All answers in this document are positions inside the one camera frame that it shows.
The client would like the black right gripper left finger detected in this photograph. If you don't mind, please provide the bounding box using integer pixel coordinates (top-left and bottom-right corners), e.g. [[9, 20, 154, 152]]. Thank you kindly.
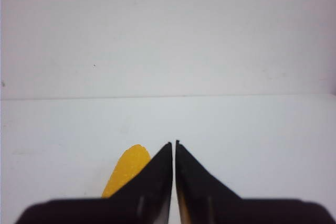
[[17, 143, 173, 223]]

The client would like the yellow corn cob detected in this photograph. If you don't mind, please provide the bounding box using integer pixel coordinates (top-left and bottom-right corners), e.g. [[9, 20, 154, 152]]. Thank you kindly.
[[101, 144, 151, 198]]

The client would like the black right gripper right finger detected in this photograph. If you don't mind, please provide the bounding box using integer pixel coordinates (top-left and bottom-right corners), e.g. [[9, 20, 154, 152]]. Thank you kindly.
[[175, 141, 335, 223]]

